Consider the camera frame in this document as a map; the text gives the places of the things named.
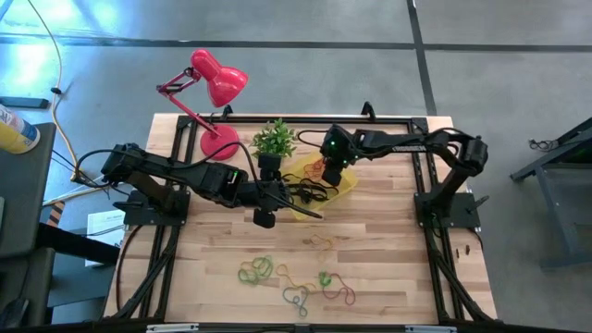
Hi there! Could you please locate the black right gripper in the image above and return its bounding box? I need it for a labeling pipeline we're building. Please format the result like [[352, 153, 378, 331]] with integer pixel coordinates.
[[320, 123, 361, 188]]

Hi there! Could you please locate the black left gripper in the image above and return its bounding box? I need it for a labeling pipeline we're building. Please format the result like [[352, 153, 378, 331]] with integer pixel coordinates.
[[240, 154, 324, 229]]

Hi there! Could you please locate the red rubber band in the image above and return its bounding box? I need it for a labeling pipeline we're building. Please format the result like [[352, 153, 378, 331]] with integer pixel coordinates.
[[308, 155, 328, 175], [321, 272, 357, 307], [302, 159, 325, 182]]

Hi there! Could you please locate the black rubber band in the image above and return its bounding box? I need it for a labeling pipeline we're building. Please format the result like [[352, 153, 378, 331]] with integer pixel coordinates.
[[295, 179, 341, 200], [280, 173, 325, 204]]

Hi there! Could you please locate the yellow rubber band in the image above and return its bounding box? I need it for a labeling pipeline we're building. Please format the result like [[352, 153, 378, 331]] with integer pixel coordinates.
[[275, 263, 320, 295], [308, 233, 337, 253]]

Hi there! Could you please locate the yellow translucent plastic bin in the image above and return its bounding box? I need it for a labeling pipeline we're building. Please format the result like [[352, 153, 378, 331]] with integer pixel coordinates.
[[272, 150, 360, 222]]

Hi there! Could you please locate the green potted plant white pot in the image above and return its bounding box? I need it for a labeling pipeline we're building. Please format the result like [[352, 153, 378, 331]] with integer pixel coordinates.
[[249, 117, 298, 163]]

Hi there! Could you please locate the red desk lamp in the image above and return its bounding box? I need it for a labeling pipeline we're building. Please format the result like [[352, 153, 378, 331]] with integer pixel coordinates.
[[155, 48, 250, 162]]

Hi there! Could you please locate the white paper sheet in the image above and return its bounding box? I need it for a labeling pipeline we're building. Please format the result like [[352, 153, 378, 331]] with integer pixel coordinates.
[[85, 208, 127, 268]]

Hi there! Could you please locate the black floor beam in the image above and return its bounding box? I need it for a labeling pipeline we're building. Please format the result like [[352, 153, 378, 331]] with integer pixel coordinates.
[[35, 221, 121, 267]]

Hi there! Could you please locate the orange black striped marker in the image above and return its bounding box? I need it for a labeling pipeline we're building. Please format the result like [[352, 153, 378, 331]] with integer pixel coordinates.
[[45, 201, 66, 228]]

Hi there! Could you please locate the dark grey metal table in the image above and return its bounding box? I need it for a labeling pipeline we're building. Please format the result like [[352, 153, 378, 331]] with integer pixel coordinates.
[[510, 116, 592, 269]]

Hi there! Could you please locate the black side desk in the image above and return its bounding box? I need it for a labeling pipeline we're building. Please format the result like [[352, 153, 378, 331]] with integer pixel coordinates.
[[0, 122, 57, 260]]

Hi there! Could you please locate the yellow wipes canister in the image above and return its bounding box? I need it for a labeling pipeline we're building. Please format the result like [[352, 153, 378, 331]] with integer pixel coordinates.
[[0, 104, 42, 155]]

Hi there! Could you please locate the black flat device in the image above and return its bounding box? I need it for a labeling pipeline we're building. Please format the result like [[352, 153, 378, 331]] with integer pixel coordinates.
[[0, 95, 51, 110]]

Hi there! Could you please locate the black aluminium table frame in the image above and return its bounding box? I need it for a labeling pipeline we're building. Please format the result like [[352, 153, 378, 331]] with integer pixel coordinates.
[[104, 101, 499, 325]]

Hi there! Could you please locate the silver bracket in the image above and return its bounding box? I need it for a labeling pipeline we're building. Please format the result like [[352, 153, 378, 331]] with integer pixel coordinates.
[[404, 325, 458, 333], [145, 323, 200, 333]]

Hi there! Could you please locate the white floor cable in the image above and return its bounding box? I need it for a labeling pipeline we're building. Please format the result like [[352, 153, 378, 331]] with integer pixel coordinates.
[[42, 182, 117, 207]]

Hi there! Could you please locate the black cable bundle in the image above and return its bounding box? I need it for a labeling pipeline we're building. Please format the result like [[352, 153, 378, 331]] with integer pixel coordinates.
[[528, 137, 563, 153]]

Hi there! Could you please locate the yellow floor cable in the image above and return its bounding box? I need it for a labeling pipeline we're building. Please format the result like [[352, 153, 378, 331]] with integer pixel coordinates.
[[26, 0, 82, 181]]

